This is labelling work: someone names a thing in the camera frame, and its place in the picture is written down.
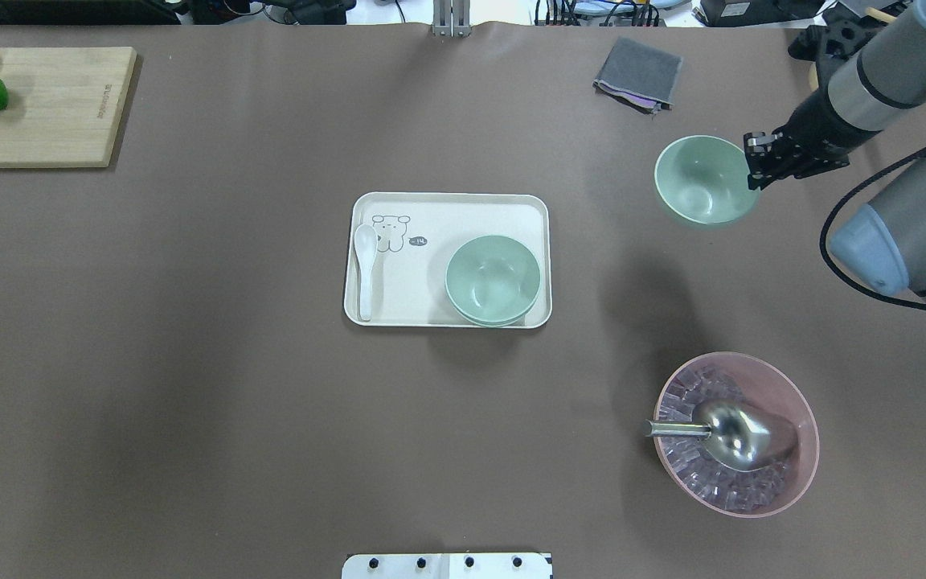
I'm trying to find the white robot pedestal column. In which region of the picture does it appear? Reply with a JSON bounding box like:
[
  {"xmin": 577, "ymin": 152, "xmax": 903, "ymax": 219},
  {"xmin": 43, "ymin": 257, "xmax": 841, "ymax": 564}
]
[{"xmin": 341, "ymin": 551, "xmax": 554, "ymax": 578}]

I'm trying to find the green bowl end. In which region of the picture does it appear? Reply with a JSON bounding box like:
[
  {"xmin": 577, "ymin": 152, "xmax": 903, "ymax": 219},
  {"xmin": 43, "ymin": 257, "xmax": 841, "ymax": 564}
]
[{"xmin": 654, "ymin": 135, "xmax": 761, "ymax": 228}]

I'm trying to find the aluminium frame post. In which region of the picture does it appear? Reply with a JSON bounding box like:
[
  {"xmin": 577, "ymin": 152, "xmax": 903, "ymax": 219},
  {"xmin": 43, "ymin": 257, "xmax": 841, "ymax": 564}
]
[{"xmin": 432, "ymin": 0, "xmax": 473, "ymax": 38}]

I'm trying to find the wooden mug tree stand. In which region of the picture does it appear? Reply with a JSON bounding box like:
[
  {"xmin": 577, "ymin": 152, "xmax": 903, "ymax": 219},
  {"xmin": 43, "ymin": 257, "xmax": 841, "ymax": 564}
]
[{"xmin": 807, "ymin": 1, "xmax": 901, "ymax": 89}]

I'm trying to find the white ceramic spoon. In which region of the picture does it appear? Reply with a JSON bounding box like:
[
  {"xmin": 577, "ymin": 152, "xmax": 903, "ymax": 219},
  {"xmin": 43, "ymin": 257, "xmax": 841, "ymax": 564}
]
[{"xmin": 353, "ymin": 223, "xmax": 379, "ymax": 322}]

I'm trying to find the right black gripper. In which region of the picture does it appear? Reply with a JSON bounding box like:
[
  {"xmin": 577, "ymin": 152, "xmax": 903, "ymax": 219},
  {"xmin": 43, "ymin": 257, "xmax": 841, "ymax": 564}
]
[{"xmin": 744, "ymin": 25, "xmax": 878, "ymax": 191}]

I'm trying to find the green bowl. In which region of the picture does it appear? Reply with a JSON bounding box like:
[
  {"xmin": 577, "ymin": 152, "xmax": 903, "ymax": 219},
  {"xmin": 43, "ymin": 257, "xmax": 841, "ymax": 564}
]
[
  {"xmin": 445, "ymin": 235, "xmax": 543, "ymax": 303},
  {"xmin": 449, "ymin": 298, "xmax": 537, "ymax": 327}
]

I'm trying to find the green bowl on tray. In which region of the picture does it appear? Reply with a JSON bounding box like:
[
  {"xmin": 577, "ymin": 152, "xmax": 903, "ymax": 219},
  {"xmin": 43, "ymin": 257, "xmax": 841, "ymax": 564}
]
[{"xmin": 449, "ymin": 298, "xmax": 537, "ymax": 327}]

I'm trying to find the cream serving tray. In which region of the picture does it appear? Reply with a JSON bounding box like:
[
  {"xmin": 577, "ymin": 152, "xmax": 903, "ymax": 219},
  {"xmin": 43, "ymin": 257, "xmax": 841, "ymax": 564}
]
[{"xmin": 344, "ymin": 191, "xmax": 552, "ymax": 330}]

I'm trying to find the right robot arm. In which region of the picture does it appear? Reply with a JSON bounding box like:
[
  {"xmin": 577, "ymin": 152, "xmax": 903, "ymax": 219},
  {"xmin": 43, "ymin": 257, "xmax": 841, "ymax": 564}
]
[{"xmin": 744, "ymin": 1, "xmax": 926, "ymax": 312}]

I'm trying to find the wooden cutting board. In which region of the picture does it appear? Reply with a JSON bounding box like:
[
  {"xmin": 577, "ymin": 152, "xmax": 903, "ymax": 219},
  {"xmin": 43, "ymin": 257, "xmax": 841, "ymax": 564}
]
[{"xmin": 0, "ymin": 47, "xmax": 137, "ymax": 169}]

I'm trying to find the pink bowl with ice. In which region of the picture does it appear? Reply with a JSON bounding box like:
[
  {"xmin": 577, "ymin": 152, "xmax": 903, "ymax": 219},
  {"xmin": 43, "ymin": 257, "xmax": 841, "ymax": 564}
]
[{"xmin": 653, "ymin": 351, "xmax": 820, "ymax": 518}]

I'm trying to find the metal scoop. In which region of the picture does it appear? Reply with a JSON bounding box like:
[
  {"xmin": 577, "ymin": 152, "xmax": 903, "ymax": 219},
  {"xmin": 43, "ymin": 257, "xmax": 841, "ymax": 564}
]
[{"xmin": 641, "ymin": 399, "xmax": 798, "ymax": 472}]

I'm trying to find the grey folded cloth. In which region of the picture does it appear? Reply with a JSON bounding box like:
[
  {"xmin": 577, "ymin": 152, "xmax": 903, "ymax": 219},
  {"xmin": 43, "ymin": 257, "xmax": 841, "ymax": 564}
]
[{"xmin": 592, "ymin": 38, "xmax": 683, "ymax": 114}]

